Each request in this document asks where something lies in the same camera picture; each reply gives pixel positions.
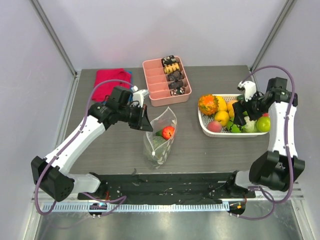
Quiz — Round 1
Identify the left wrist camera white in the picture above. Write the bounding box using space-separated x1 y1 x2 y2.
130 85 150 107

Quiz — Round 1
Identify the red folded shirt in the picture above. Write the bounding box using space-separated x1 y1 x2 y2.
91 68 132 103

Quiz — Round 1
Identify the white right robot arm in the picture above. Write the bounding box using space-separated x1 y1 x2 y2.
225 77 305 198

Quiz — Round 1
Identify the white slotted cable duct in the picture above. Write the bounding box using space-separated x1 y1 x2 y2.
52 201 230 213

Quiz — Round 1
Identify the blue folded shirt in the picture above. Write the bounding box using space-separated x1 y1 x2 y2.
95 70 134 105

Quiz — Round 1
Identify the clear polka dot zip bag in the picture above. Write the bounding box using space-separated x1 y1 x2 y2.
143 107 178 169

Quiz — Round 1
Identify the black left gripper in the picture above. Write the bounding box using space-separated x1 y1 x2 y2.
118 103 154 132

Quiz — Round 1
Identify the green cucumber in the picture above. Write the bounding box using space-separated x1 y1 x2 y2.
236 94 245 101

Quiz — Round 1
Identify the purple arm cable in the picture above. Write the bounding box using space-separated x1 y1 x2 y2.
239 65 297 221
33 79 136 216

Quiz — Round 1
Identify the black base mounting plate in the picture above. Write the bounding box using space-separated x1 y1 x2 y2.
91 172 256 205

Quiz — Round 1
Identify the white perforated fruit basket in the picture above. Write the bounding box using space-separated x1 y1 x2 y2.
197 94 270 138

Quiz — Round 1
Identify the pale green cabbage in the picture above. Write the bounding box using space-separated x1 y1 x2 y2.
242 116 257 133

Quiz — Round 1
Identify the dark sushi roll lower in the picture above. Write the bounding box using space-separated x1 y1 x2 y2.
168 79 187 90

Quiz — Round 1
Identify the yellow patterned sushi roll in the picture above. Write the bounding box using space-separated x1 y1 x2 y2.
163 62 180 74

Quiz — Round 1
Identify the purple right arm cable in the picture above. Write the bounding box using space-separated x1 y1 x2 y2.
239 65 297 221

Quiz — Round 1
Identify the pink divided tray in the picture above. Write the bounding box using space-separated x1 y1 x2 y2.
142 56 192 107

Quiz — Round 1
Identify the dark patterned sushi roll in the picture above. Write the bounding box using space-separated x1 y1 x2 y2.
161 55 177 67

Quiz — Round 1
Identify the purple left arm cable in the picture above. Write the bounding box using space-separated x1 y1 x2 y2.
33 79 136 216

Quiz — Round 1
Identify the green netted melon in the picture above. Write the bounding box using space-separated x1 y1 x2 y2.
151 136 167 156

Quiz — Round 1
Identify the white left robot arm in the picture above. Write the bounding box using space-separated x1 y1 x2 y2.
31 86 153 202

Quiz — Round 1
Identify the dark sushi roll middle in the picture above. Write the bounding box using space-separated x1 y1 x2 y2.
167 70 184 82

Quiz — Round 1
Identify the red apple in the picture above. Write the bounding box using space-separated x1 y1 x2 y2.
161 126 175 140

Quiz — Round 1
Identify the lime green apple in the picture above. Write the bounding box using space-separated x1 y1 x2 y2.
256 116 271 133

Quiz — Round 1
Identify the green bell pepper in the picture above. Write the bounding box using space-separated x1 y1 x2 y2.
226 117 243 134

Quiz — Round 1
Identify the pink peach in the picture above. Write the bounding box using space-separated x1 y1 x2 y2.
206 120 223 133

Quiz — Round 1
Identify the orange spiky fruit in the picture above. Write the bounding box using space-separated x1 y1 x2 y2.
198 94 219 116

